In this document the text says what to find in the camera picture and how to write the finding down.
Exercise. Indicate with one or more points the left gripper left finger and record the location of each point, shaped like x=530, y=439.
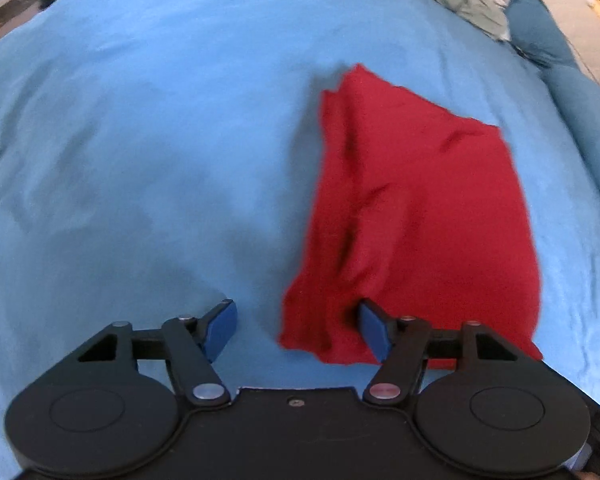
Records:
x=116, y=401

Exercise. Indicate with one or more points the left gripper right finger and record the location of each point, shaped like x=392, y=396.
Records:
x=478, y=402

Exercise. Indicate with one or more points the red small garment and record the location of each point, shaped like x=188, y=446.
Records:
x=418, y=210

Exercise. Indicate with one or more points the blue bed sheet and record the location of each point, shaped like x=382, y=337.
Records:
x=157, y=156

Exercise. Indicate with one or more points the blue rolled duvet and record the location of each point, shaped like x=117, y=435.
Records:
x=577, y=98

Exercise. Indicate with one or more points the blue pillow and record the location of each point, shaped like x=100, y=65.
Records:
x=535, y=34

